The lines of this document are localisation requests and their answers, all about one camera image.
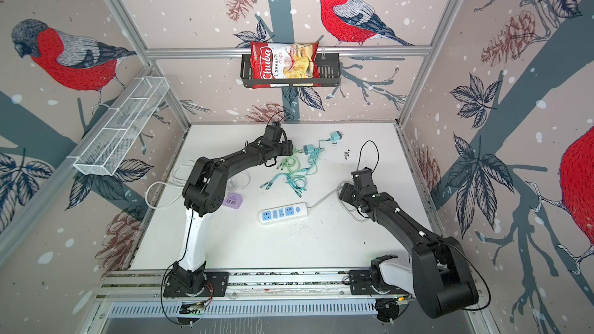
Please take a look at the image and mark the green teal cable tangle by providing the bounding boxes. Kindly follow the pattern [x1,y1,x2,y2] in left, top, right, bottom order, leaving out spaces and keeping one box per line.
[259,138,333,198]

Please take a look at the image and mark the purple power strip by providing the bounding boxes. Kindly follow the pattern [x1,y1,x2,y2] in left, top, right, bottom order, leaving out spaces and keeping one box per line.
[223,193,243,210]

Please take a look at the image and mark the white power strip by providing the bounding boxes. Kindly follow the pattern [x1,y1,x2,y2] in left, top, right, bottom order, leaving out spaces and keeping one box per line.
[258,203,309,225]

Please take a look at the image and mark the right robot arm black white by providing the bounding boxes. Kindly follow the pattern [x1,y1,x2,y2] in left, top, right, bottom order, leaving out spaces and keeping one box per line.
[339,167,479,319]

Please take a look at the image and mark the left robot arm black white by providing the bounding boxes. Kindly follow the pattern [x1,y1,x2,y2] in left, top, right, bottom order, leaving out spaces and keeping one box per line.
[165,122,293,296]

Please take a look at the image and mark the teal charger adapter far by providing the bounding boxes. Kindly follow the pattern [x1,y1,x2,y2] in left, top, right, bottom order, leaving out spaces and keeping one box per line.
[330,131,342,142]

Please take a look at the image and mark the red cassava chips bag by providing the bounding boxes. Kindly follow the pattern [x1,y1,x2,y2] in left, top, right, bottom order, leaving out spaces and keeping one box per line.
[250,42,320,89]

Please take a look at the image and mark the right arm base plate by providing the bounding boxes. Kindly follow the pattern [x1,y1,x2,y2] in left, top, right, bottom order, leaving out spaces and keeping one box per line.
[347,268,412,295]

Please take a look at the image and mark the black wall basket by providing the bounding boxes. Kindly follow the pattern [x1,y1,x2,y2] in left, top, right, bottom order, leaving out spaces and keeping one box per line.
[240,54,341,89]

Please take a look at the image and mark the purple strip white cable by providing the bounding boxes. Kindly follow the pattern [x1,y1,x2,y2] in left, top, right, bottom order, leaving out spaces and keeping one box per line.
[144,159,252,210]

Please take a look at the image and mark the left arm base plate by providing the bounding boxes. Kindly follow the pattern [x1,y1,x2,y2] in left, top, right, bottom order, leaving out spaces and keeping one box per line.
[162,268,230,298]

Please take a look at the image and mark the white wire mesh shelf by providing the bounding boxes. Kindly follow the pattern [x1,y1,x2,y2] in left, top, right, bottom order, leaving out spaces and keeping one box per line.
[74,77,170,176]

